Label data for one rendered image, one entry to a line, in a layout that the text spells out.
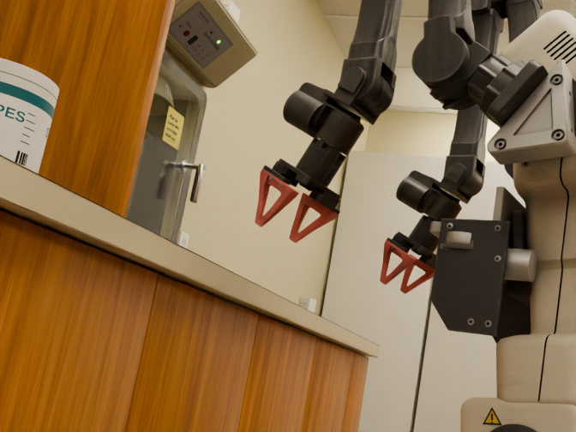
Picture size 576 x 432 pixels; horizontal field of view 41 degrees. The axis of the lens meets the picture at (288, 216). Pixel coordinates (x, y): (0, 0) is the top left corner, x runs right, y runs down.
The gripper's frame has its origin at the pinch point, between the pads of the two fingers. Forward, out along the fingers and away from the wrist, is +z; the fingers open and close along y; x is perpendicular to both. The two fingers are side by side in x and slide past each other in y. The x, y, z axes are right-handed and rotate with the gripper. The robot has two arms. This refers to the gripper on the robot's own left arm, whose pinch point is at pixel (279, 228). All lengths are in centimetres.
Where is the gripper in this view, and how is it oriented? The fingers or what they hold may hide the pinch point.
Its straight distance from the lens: 115.3
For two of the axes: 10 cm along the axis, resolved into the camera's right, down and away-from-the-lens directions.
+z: -5.4, 8.4, 0.7
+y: -5.2, -2.7, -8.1
